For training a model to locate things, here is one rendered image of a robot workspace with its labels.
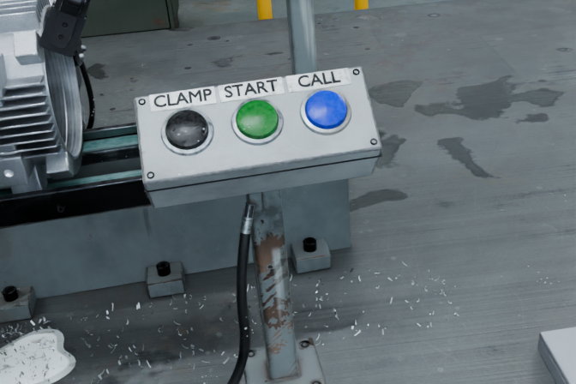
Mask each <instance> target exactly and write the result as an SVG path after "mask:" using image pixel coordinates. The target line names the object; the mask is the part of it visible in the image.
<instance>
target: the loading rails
mask: <svg viewBox="0 0 576 384"><path fill-rule="evenodd" d="M82 138H83V144H82V145H83V150H82V152H83V155H82V161H81V168H80V170H79V171H78V173H76V175H74V176H73V177H66V178H60V179H52V178H46V179H47V182H48V184H47V187H46V189H42V190H36V191H30V192H24V193H19V194H12V191H11V188H8V189H0V324H1V323H6V322H12V321H21V320H26V319H31V318H33V313H34V309H35V304H36V300H37V299H40V298H45V297H54V296H60V295H65V294H70V293H76V292H81V291H90V290H96V289H101V288H106V287H112V286H117V285H126V284H132V283H138V282H143V281H146V287H147V294H148V296H149V298H155V297H164V296H170V295H172V294H173V295H175V294H180V293H184V292H185V290H186V288H185V276H184V274H190V273H199V272H205V271H210V270H215V269H220V268H226V267H235V266H237V255H238V245H239V238H240V230H241V225H242V220H243V210H244V205H245V203H246V202H247V199H246V195H236V196H231V197H226V198H219V199H214V200H208V201H198V202H192V203H186V204H181V205H175V206H169V207H159V208H154V207H152V204H151V202H150V200H149V197H148V195H147V193H145V191H144V184H143V180H142V172H141V157H140V149H139V142H138V134H137V126H136V123H124V124H118V125H112V126H105V127H99V128H93V129H83V130H82ZM280 190H281V200H282V208H283V217H284V226H285V243H286V252H287V258H288V257H291V258H292V261H293V264H294V268H295V270H296V272H297V273H306V272H312V271H317V270H322V269H328V268H331V266H332V262H331V254H330V251H329V250H335V249H344V248H350V247H351V220H350V200H349V181H348V178H347V179H341V180H336V181H330V182H324V183H314V184H308V185H303V186H296V187H291V188H286V189H280Z"/></svg>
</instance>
